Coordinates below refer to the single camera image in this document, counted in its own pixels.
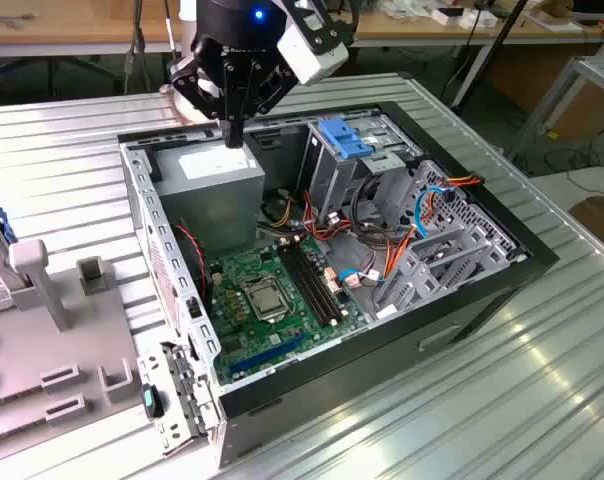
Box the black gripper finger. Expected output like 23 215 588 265
167 53 235 147
234 67 297 148

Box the blue data wire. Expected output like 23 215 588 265
340 185 452 286

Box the orange yellow power wire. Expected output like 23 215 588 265
381 172 484 284

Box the grey metal disk bay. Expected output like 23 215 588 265
371 159 528 321

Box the blue plastic drive latch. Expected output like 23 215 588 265
319 118 376 160

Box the grey metal drive cage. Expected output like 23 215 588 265
304 112 426 226

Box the wooden desk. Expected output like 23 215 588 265
0 0 604 59

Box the grey power supply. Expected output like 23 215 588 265
151 139 267 259

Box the black case fan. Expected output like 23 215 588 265
174 217 213 301

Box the white box with black top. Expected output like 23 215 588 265
430 5 464 26

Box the black RAM slot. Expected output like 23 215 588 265
282 242 335 327
293 238 346 323
287 240 340 325
276 243 329 329

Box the CPU socket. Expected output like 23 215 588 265
239 277 291 324

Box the silver CPU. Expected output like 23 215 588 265
251 289 283 319

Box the green motherboard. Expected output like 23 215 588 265
209 234 371 386

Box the black slanted pole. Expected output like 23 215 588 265
450 0 529 107

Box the blue expansion slot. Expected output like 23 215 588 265
229 332 306 376

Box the black PC case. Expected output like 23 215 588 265
116 101 561 469

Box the grey parts rack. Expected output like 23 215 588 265
0 238 143 454

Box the brown cardboard box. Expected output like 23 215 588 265
569 195 604 251

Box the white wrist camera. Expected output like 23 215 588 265
276 19 351 86

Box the yellow wire bundle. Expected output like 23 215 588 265
261 187 296 229

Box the orange red wire bundle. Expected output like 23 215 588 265
301 192 356 246

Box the black cable bundle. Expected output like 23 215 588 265
349 177 401 246

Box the grey cable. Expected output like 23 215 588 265
0 12 38 30

